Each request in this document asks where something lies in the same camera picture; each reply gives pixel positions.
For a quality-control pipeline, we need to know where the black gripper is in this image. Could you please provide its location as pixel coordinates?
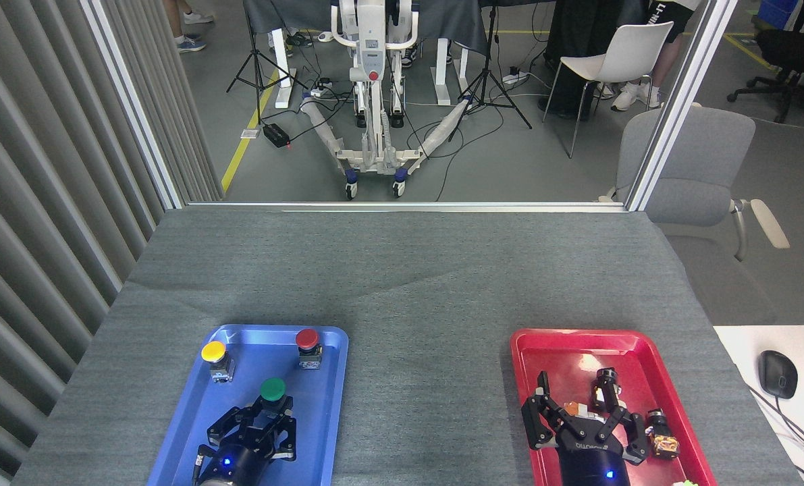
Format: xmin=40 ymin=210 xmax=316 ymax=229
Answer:
xmin=196 ymin=404 xmax=298 ymax=486
xmin=521 ymin=371 xmax=648 ymax=486

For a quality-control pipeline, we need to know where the green push button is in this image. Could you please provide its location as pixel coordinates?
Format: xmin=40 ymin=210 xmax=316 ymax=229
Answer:
xmin=253 ymin=377 xmax=294 ymax=419

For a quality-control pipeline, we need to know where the yellow push button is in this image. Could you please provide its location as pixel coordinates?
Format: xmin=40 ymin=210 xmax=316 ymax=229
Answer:
xmin=200 ymin=340 xmax=236 ymax=384

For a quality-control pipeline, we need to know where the red push button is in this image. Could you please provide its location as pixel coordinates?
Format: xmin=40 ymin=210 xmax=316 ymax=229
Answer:
xmin=295 ymin=328 xmax=324 ymax=370

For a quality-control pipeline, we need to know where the blue plastic tray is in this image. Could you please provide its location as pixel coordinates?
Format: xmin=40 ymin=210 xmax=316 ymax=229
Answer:
xmin=146 ymin=324 xmax=350 ymax=486

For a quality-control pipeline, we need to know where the red plastic tray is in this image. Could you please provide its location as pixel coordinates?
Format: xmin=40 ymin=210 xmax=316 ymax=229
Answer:
xmin=510 ymin=328 xmax=718 ymax=486

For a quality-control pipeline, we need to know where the white desk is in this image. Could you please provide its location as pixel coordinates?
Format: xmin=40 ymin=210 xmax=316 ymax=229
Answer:
xmin=712 ymin=325 xmax=804 ymax=486

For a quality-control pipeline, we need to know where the black computer mouse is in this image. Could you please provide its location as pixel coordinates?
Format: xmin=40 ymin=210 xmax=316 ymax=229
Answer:
xmin=758 ymin=350 xmax=799 ymax=400

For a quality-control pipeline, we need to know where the grey table cloth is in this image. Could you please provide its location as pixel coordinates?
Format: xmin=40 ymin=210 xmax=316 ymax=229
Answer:
xmin=10 ymin=206 xmax=804 ymax=486

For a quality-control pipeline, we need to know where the grey office chair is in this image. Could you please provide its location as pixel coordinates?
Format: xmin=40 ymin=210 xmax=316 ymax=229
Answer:
xmin=599 ymin=103 xmax=791 ymax=325

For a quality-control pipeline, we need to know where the black tripod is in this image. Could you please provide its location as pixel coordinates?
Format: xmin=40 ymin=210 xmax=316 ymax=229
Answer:
xmin=449 ymin=0 xmax=533 ymax=142
xmin=226 ymin=0 xmax=308 ymax=126

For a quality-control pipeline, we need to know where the white plastic chair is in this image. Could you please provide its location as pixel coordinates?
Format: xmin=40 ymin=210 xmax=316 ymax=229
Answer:
xmin=542 ymin=22 xmax=674 ymax=159

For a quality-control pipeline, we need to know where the white stand on wheels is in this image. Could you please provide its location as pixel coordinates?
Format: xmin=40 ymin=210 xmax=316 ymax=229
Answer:
xmin=299 ymin=0 xmax=474 ymax=200

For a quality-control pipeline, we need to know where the black office chair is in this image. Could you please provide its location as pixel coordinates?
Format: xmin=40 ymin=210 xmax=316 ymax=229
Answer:
xmin=727 ymin=0 xmax=804 ymax=124

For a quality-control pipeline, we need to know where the black selector switch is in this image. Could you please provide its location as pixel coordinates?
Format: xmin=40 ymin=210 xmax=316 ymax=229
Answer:
xmin=591 ymin=368 xmax=622 ymax=413

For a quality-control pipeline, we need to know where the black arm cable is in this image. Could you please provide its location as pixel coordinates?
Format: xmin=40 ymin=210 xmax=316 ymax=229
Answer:
xmin=192 ymin=445 xmax=215 ymax=486

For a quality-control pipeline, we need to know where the black switch with orange base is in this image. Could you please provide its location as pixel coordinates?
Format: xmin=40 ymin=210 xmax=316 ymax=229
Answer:
xmin=645 ymin=408 xmax=681 ymax=460

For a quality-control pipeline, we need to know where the silver frame rail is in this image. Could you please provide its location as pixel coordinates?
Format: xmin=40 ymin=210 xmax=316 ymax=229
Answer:
xmin=186 ymin=200 xmax=628 ymax=214

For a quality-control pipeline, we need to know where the silver frame post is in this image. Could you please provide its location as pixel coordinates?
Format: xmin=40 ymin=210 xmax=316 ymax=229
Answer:
xmin=81 ymin=0 xmax=188 ymax=210
xmin=624 ymin=0 xmax=739 ymax=212

